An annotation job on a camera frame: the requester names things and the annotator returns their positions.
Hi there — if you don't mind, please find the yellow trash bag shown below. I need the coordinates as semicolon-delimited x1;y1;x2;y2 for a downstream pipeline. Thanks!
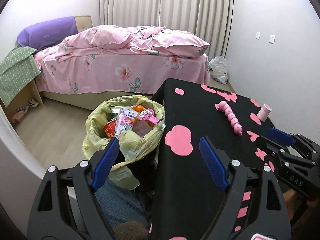
82;95;165;190

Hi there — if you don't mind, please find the pink duvet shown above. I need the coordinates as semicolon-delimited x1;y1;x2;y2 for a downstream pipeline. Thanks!
56;25;210;59

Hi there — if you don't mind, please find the pink lollipop wrapper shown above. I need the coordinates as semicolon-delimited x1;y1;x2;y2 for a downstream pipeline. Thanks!
136;108;162;125

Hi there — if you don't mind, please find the silver cartoon snack packet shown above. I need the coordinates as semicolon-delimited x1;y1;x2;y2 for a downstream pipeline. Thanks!
114;107;138;137

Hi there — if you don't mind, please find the pink slipper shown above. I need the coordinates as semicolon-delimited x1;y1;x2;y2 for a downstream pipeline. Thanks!
11;111;27;124

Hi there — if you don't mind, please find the blue jeans leg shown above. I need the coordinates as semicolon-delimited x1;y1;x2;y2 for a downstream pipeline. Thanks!
95;179;148;228

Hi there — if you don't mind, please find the red instant noodle cup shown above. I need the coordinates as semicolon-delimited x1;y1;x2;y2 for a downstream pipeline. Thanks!
103;119;117;139

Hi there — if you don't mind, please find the black pink patterned tablecloth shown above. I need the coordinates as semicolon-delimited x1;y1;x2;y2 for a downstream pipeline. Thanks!
151;79;291;239

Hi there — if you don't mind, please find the pink floral bed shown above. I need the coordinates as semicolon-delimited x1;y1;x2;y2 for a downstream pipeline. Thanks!
34;37;210;95

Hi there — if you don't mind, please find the person's right hand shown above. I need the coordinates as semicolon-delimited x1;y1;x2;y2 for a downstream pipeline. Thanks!
283;189;318;224

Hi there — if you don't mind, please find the orange plastic snack bag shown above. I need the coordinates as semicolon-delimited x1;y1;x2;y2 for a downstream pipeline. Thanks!
131;105;150;116

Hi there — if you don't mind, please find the purple pillow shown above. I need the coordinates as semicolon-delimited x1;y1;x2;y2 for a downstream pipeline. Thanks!
17;17;78;50

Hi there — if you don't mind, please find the white plastic bag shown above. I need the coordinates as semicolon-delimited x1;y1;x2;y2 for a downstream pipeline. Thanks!
208;56;228;85

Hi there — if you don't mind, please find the pink caterpillar toy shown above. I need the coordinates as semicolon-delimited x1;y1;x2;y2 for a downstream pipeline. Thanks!
215;101;242;136

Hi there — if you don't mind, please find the white wall socket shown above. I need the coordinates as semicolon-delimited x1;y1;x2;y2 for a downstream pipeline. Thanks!
269;35;276;44

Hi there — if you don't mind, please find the beige pleated curtain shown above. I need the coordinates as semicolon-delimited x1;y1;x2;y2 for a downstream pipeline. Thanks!
99;0;234;59

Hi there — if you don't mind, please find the wooden bedside cabinet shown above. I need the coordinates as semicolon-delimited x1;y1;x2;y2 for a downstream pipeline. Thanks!
1;80;43;122

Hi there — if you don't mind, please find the white wall switch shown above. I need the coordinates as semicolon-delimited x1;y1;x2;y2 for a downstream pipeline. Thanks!
255;31;261;40

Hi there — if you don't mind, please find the pink cylindrical cup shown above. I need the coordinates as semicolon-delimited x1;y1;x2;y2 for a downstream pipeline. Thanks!
257;104;272;122

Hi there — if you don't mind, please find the green checked cloth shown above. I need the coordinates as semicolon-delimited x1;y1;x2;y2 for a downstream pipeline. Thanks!
0;46;41;107

